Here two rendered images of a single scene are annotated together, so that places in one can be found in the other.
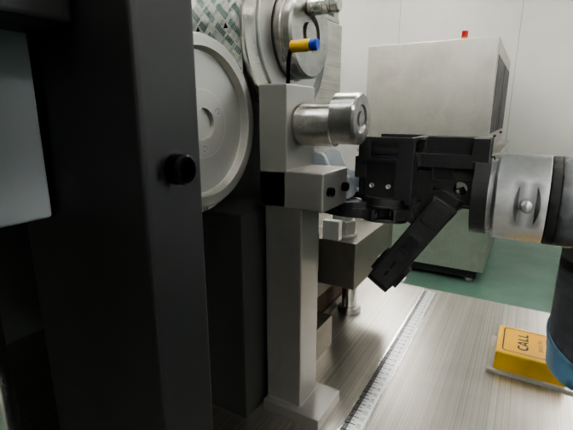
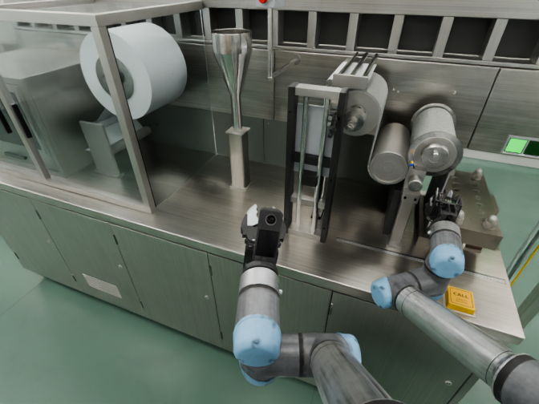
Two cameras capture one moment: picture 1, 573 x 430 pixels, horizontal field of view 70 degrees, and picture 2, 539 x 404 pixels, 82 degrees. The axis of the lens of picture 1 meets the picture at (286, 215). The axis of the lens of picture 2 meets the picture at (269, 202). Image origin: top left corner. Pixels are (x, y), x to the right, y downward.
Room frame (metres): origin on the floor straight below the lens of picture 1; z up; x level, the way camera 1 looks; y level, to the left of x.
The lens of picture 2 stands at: (-0.22, -0.76, 1.69)
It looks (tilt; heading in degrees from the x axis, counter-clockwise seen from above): 36 degrees down; 81
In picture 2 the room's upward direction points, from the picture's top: straight up
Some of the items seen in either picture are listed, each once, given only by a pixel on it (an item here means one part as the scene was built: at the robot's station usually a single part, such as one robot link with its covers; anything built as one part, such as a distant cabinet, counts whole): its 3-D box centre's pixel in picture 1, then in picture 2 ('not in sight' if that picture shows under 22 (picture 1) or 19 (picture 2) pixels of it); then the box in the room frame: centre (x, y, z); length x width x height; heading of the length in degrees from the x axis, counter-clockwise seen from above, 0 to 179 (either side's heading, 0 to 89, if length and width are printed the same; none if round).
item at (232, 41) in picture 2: not in sight; (232, 41); (-0.17, 0.45, 1.50); 0.14 x 0.14 x 0.06
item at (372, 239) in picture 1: (256, 229); (464, 203); (0.64, 0.05, 1.00); 0.40 x 0.16 x 0.06; 60
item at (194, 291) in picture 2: not in sight; (206, 252); (-0.39, 0.52, 0.43); 2.52 x 0.64 x 0.86; 150
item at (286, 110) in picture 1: (305, 261); (404, 210); (0.35, -0.02, 1.05); 0.06 x 0.05 x 0.31; 60
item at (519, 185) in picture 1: (515, 197); (443, 234); (0.35, -0.20, 1.11); 0.08 x 0.05 x 0.08; 150
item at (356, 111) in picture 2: not in sight; (354, 118); (0.17, 0.11, 1.34); 0.06 x 0.06 x 0.06; 60
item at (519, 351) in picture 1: (529, 353); (459, 300); (0.42, -0.28, 0.91); 0.07 x 0.07 x 0.02; 60
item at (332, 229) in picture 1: (332, 229); not in sight; (0.49, -0.06, 1.04); 0.02 x 0.01 x 0.02; 60
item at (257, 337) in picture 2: not in sight; (257, 325); (-0.19, -0.46, 1.21); 0.11 x 0.08 x 0.09; 80
